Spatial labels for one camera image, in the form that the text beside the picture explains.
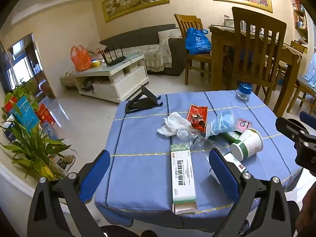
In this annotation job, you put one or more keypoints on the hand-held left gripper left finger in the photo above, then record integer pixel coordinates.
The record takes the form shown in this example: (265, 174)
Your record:
(95, 175)

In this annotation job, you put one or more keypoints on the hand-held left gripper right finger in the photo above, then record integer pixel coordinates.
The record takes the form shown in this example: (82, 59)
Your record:
(223, 175)

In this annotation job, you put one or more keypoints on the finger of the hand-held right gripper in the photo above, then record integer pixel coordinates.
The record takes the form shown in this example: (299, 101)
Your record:
(287, 127)
(308, 116)

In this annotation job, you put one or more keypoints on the clear plastic bottle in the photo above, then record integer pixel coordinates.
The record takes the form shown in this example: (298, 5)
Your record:
(205, 142)

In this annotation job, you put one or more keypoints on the long white green ointment box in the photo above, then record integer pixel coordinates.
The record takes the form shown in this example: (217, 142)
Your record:
(182, 177)

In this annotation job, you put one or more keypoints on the white green paper cup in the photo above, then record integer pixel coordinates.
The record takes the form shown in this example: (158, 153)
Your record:
(249, 143)

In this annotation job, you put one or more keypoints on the pink packet with black print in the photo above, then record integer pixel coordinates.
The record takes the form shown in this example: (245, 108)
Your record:
(243, 124)

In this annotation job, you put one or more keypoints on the blue face mask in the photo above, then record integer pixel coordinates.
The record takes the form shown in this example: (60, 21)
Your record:
(223, 124)

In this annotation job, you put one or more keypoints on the red snack packet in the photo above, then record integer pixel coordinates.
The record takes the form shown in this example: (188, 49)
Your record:
(197, 116)

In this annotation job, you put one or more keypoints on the white tissue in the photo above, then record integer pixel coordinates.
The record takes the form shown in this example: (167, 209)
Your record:
(174, 124)

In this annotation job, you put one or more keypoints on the person's right forearm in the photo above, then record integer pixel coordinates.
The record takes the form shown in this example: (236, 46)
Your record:
(307, 207)

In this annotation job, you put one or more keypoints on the wooden chair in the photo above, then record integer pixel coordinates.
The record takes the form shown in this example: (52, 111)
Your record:
(195, 61)
(256, 54)
(300, 93)

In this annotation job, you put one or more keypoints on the blue checked tablecloth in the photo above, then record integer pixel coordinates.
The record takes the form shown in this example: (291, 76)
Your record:
(143, 167)

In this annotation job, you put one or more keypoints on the clear jar with blue lid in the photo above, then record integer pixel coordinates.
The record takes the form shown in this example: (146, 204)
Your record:
(244, 91)

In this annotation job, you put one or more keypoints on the green potted plant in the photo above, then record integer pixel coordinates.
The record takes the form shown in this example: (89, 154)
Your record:
(32, 150)

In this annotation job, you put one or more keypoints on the red gift box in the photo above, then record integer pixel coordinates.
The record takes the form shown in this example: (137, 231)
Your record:
(45, 114)

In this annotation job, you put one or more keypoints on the black folding phone stand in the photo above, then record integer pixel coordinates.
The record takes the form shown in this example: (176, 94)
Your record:
(140, 102)

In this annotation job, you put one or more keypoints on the blue gift box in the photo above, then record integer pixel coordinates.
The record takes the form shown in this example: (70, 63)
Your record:
(24, 113)

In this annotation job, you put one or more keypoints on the white coffee table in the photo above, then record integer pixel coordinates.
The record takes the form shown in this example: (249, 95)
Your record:
(118, 81)

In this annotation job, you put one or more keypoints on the wooden dining table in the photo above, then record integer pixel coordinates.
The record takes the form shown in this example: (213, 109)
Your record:
(222, 39)

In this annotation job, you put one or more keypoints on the yellow bowl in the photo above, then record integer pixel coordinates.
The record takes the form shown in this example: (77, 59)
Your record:
(95, 63)

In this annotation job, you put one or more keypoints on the black router with antennas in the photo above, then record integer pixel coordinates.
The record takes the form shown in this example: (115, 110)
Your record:
(116, 60)

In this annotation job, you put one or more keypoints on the orange plastic bag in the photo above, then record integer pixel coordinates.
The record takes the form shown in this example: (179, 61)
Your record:
(80, 58)

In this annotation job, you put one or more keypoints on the blue shopping bag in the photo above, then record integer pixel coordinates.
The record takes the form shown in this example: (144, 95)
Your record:
(197, 42)

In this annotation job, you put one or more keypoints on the beige lace sofa cover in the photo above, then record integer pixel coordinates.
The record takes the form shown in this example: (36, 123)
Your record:
(155, 53)

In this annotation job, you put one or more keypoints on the dark grey sofa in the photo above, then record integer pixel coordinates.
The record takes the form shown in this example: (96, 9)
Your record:
(145, 35)

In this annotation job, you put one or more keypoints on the white pillow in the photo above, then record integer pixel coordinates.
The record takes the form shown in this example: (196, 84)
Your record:
(170, 34)

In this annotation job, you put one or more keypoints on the framed horse painting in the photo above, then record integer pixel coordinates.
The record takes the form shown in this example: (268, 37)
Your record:
(135, 0)

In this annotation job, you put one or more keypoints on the wall shelf with boxes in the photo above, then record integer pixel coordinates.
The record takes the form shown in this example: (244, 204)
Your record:
(300, 17)

